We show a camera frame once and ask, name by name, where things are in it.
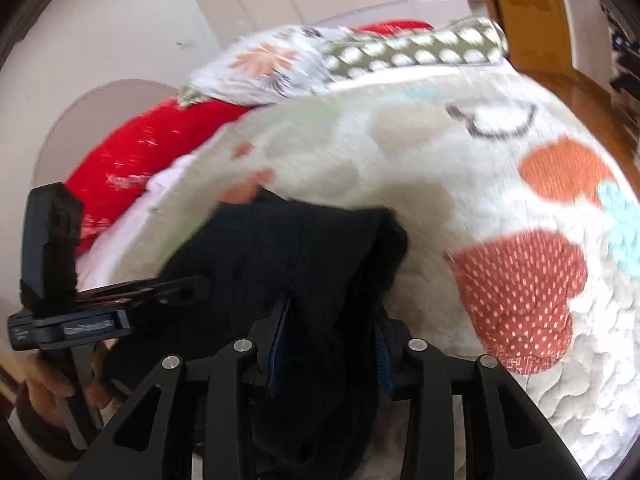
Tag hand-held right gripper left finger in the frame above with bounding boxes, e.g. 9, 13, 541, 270
67, 292, 293, 480

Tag person's left hand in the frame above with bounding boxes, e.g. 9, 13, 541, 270
22, 342, 117, 433

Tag red cloth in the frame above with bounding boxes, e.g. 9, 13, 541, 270
357, 20, 435, 37

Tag red blanket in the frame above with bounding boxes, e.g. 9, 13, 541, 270
65, 97, 252, 252

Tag beige rounded headboard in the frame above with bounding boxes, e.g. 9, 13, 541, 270
32, 78, 177, 187

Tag green polka dot bolster pillow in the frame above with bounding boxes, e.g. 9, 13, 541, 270
320, 16, 510, 84

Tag black pants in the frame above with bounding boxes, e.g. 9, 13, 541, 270
102, 187, 411, 480

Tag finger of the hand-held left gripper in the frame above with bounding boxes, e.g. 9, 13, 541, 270
75, 274, 211, 311

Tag floral white pillow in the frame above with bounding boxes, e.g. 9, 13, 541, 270
177, 25, 351, 109

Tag heart print quilted bedspread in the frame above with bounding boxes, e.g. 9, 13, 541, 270
75, 60, 640, 480

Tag wooden door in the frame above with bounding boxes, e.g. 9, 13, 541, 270
479, 0, 577, 77

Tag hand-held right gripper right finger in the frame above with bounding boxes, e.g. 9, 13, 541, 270
372, 317, 588, 480

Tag person's left forearm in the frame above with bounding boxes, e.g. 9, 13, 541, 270
14, 397, 87, 462

